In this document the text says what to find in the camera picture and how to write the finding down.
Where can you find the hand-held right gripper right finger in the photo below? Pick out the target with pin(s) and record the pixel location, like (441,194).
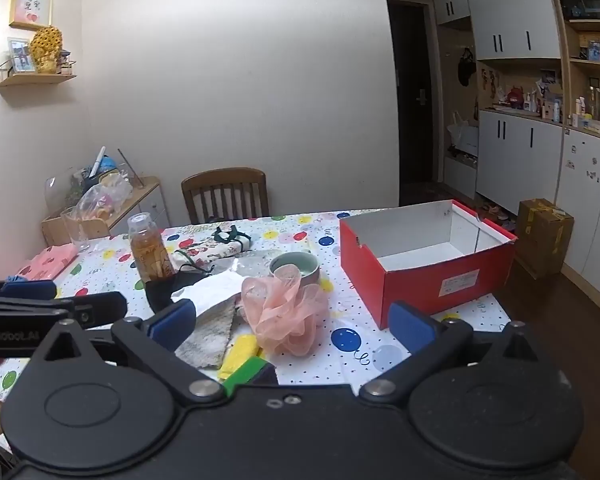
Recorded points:
(407,322)

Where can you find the pink printed cloth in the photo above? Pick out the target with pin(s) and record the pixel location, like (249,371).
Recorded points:
(47,262)

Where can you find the white tissue cloth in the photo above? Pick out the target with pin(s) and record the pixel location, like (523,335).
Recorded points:
(210,290)

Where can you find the wooden wall shelf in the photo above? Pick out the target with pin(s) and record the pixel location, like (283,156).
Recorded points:
(30,79)

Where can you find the clear drinking glass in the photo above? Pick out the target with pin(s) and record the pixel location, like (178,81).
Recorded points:
(75,232)

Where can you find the cardboard box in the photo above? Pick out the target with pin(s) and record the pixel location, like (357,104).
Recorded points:
(545,240)

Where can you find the white tube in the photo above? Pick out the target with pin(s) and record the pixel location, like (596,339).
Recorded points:
(97,160)

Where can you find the blue cloth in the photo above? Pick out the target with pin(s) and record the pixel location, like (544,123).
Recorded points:
(14,278)

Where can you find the grey fluffy towel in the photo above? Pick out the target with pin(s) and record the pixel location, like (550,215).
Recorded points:
(207,340)

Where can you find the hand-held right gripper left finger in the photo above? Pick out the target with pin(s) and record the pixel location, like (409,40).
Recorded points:
(177,317)

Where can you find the white plastic bag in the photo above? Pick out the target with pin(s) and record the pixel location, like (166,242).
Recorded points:
(462,135)

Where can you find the black hanging bag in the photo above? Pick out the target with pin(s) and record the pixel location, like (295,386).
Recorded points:
(466,67)

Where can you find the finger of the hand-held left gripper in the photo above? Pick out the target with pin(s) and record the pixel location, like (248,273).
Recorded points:
(102,305)
(27,290)

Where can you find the plastic tea bottle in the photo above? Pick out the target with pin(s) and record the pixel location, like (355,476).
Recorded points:
(150,255)

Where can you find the white upper cabinets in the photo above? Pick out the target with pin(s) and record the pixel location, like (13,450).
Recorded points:
(505,10)

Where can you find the wooden chair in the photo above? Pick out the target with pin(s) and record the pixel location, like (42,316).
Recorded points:
(225,177)

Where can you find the pale green mug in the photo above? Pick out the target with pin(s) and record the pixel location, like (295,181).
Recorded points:
(300,270)

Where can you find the framed calligraphy picture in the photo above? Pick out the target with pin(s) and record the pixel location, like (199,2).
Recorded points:
(30,5)

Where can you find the green sponge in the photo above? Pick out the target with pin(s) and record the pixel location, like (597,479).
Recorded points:
(247,372)

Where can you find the red figure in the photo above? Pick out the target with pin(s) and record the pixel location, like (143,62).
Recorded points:
(514,96)

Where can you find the wooden side cabinet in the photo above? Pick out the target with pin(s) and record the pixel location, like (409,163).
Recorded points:
(145,200)

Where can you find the red shoe box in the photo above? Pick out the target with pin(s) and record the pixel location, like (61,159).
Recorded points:
(415,285)

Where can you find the blue round container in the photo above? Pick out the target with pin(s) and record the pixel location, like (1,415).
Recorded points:
(110,164)

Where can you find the black face mask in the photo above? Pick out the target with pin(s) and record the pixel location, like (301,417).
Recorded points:
(162,287)

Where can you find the floral printed pouch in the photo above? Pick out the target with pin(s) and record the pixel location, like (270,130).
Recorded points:
(210,252)

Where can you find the small photo frame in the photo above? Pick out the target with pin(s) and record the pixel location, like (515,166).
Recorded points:
(20,55)

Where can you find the wooden display shelf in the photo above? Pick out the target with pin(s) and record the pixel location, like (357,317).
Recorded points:
(567,60)

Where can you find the clear plastic bag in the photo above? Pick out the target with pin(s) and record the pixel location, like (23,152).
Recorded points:
(252,265)

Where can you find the white lower cabinet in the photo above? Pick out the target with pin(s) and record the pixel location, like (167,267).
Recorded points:
(520,160)

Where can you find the pink bath loofah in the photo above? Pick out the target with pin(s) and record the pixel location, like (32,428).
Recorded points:
(280,310)

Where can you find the dark door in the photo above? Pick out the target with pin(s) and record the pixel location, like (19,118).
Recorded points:
(415,110)

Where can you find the balloon print tablecloth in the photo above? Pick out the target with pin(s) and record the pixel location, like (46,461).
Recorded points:
(310,232)

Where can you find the plastic bag of snacks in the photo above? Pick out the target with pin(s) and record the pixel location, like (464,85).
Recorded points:
(100,200)

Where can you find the white bag with green trim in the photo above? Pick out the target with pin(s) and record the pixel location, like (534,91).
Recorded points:
(230,235)

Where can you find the gold ornament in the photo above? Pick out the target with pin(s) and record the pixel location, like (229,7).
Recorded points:
(46,47)

